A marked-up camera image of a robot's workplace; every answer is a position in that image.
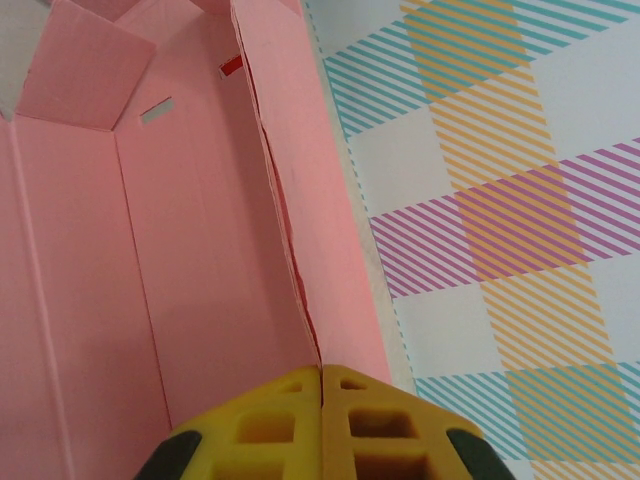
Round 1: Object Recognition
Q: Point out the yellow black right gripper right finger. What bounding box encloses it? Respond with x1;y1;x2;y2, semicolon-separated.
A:
322;364;514;480

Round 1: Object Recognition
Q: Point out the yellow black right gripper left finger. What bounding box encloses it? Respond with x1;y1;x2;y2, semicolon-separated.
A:
139;366;323;480

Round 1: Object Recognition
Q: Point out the pink paper box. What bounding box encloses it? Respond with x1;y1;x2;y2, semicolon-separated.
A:
0;0;416;480

